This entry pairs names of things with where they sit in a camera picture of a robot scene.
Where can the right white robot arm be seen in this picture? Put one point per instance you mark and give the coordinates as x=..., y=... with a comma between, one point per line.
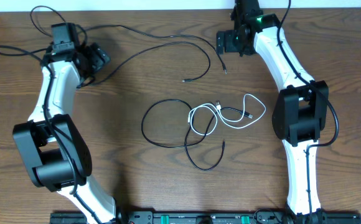
x=299, y=113

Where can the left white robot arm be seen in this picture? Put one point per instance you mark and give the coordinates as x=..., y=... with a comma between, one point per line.
x=53, y=151

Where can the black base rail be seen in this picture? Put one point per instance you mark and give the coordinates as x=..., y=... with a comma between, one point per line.
x=239, y=218

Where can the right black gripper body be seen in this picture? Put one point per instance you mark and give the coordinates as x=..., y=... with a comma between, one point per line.
x=233, y=42

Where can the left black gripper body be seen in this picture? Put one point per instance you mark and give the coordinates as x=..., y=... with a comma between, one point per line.
x=96, y=61

